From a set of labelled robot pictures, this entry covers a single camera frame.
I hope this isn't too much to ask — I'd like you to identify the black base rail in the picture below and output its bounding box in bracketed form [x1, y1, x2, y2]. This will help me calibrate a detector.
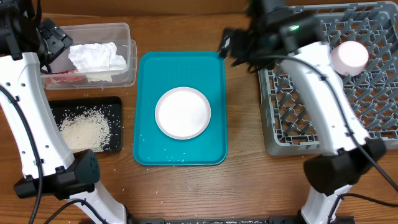
[133, 216, 355, 224]

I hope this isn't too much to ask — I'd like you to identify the clear plastic bin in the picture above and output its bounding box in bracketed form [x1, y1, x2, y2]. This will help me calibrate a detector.
[42, 23, 137, 90]

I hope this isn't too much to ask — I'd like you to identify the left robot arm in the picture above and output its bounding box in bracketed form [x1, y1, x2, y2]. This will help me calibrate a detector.
[1, 1, 134, 223]

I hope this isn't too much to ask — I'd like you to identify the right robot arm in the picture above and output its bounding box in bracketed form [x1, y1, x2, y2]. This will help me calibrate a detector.
[219, 1, 386, 223]

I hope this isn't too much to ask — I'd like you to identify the white napkin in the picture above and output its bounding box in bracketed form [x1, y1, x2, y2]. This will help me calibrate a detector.
[68, 42, 129, 82]

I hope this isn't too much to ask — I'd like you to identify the pile of rice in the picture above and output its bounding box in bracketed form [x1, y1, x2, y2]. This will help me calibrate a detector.
[58, 109, 111, 153]

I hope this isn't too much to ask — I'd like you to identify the grey dishwasher rack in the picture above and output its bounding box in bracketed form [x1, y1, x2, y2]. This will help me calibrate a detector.
[258, 1, 397, 156]

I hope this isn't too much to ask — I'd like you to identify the black tray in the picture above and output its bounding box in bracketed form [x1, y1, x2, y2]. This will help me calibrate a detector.
[49, 96, 123, 153]

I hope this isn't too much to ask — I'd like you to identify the large white plate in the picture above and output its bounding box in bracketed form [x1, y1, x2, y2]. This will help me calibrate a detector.
[155, 86, 211, 140]

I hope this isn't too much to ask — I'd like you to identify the teal serving tray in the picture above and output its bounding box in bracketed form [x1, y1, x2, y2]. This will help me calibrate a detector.
[132, 51, 228, 166]

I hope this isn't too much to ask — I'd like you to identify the red sauce packet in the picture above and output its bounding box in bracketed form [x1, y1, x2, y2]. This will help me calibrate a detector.
[47, 69, 85, 83]

